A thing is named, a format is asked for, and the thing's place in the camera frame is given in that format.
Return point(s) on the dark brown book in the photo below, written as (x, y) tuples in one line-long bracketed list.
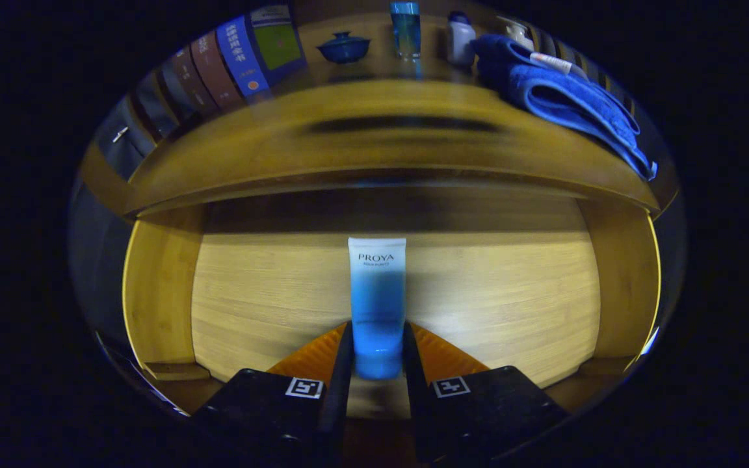
[(186, 81)]

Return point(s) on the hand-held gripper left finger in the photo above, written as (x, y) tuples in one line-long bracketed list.
[(264, 409)]

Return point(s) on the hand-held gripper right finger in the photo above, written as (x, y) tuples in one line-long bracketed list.
[(491, 409)]

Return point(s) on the wooden cabinet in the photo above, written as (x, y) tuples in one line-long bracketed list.
[(105, 185)]

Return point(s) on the wooden countertop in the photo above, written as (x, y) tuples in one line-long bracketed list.
[(381, 156)]

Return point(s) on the dark blue lidded teacup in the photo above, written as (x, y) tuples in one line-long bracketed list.
[(344, 49)]

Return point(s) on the blue white cosmetic tube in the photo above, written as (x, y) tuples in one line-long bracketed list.
[(378, 305)]

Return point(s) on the black backdrop cloth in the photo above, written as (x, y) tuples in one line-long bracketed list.
[(121, 149)]

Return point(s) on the thick blue book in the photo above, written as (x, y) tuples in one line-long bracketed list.
[(241, 55)]

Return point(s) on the teal glass bottle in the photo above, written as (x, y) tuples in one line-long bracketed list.
[(406, 32)]

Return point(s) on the folded blue towel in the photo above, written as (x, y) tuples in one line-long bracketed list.
[(569, 104)]

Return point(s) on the white pump bottle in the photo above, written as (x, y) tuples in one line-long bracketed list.
[(517, 32)]

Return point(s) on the reddish brown book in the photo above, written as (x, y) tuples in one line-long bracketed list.
[(215, 71)]

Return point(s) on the white bottle blue cap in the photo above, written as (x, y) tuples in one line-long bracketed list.
[(461, 42)]

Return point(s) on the wooden drawer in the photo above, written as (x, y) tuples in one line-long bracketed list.
[(511, 305)]

